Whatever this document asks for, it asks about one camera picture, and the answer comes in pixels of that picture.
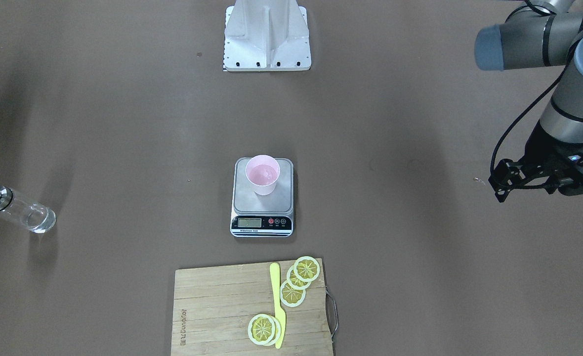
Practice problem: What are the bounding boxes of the bamboo cutting board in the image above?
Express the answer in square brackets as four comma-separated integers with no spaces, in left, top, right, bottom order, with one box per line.
[171,262,337,356]

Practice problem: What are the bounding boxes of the middle lemon slice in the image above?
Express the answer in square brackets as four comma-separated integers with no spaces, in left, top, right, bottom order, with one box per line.
[286,266,312,290]

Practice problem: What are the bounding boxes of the lemon slice by knife blade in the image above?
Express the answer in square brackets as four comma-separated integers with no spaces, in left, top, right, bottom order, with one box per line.
[247,313,282,346]

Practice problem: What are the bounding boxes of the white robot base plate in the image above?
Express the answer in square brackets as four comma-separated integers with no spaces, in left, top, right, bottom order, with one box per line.
[222,0,312,72]

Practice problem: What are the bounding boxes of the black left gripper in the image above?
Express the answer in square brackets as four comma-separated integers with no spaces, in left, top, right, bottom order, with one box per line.
[488,121,579,203]

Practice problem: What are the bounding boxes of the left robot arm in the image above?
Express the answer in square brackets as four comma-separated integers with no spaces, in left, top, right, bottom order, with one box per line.
[474,0,583,203]

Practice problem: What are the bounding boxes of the glass sauce bottle metal spout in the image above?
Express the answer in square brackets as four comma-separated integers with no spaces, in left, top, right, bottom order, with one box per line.
[0,185,57,234]

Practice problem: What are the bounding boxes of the yellow plastic knife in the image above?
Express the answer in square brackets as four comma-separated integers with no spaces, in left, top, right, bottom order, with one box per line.
[269,262,287,349]

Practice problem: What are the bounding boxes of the silver kitchen scale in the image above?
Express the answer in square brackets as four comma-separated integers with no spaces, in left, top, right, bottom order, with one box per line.
[230,157,294,237]

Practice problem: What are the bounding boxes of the pink plastic cup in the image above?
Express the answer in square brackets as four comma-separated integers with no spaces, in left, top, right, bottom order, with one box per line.
[246,155,281,196]

